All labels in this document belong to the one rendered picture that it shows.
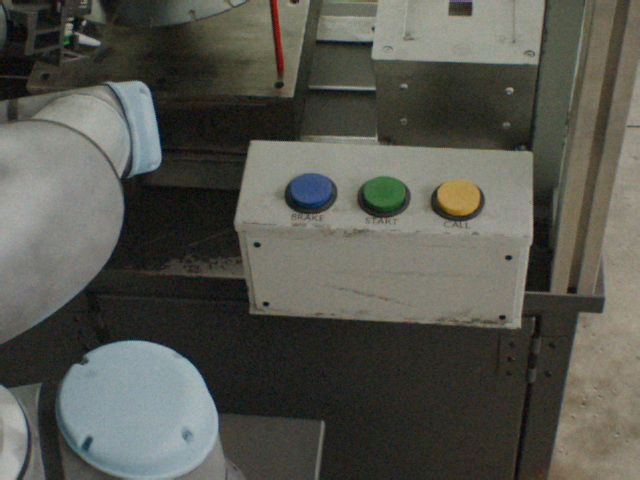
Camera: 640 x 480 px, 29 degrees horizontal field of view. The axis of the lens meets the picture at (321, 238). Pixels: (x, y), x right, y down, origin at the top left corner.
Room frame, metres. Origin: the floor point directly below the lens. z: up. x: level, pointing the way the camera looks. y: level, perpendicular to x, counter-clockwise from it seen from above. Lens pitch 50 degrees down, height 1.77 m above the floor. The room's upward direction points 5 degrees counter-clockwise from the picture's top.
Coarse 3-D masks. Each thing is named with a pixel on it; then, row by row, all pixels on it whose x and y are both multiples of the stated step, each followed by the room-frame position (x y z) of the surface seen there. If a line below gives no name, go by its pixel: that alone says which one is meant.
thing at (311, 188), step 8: (304, 176) 0.79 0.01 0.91; (312, 176) 0.79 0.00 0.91; (320, 176) 0.79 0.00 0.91; (296, 184) 0.78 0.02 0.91; (304, 184) 0.78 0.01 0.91; (312, 184) 0.78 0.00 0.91; (320, 184) 0.78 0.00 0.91; (328, 184) 0.78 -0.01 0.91; (296, 192) 0.77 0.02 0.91; (304, 192) 0.77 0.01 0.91; (312, 192) 0.77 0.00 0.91; (320, 192) 0.77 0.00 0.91; (328, 192) 0.77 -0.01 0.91; (296, 200) 0.76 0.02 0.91; (304, 200) 0.76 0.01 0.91; (312, 200) 0.76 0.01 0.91; (320, 200) 0.76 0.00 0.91; (328, 200) 0.77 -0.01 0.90
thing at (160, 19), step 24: (96, 0) 1.03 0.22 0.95; (120, 0) 1.02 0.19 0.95; (144, 0) 1.02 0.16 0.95; (168, 0) 1.02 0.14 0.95; (192, 0) 1.02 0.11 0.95; (216, 0) 1.01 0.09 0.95; (240, 0) 1.01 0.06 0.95; (120, 24) 0.99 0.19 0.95; (144, 24) 0.98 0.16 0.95; (168, 24) 0.98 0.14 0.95
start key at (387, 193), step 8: (384, 176) 0.78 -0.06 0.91; (368, 184) 0.77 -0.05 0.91; (376, 184) 0.77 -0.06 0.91; (384, 184) 0.77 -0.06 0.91; (392, 184) 0.77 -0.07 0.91; (400, 184) 0.77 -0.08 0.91; (368, 192) 0.76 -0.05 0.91; (376, 192) 0.76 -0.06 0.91; (384, 192) 0.76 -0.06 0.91; (392, 192) 0.76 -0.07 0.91; (400, 192) 0.76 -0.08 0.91; (368, 200) 0.75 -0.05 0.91; (376, 200) 0.75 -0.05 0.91; (384, 200) 0.75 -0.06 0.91; (392, 200) 0.75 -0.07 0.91; (400, 200) 0.75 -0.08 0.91; (376, 208) 0.75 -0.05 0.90; (384, 208) 0.75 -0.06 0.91; (392, 208) 0.75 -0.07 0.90
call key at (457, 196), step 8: (448, 184) 0.77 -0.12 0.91; (456, 184) 0.77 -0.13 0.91; (464, 184) 0.76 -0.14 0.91; (472, 184) 0.76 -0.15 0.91; (440, 192) 0.76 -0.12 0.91; (448, 192) 0.76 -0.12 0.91; (456, 192) 0.76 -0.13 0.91; (464, 192) 0.75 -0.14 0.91; (472, 192) 0.75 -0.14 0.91; (440, 200) 0.75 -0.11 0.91; (448, 200) 0.75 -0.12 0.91; (456, 200) 0.75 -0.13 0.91; (464, 200) 0.74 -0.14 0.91; (472, 200) 0.74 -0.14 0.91; (448, 208) 0.74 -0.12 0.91; (456, 208) 0.74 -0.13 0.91; (464, 208) 0.74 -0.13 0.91; (472, 208) 0.74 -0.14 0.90
